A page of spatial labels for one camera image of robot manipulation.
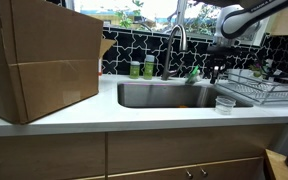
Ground brushed steel gooseneck faucet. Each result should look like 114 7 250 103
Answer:
160 24 189 81

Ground green dish sponge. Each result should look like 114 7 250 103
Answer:
185 64 202 85

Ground round metal cabinet knob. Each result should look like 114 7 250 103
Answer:
185 168 194 180
199 167 209 178

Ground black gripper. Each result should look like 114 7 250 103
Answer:
205 51 236 85

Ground tall green soap bottle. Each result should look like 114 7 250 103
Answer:
143 54 156 81

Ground light wood drawer front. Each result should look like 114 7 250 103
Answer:
107 124 285 175

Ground clear plastic cup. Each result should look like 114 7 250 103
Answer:
214 95 237 116

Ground short green soap bottle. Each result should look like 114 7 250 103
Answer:
129 60 141 80

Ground potted plant with purple flower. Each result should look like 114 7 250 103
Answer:
248 61 269 79

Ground stainless steel sink basin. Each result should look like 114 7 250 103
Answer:
117 82 254 110

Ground kitchen window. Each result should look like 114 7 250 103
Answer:
73 0 276 38

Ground metal wire plate rack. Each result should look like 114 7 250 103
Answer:
213 68 288 107

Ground wooden robot cart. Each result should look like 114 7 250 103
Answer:
263 148 288 180

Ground large brown cardboard box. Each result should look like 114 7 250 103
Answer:
0 0 117 125

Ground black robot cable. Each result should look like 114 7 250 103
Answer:
243 46 288 82

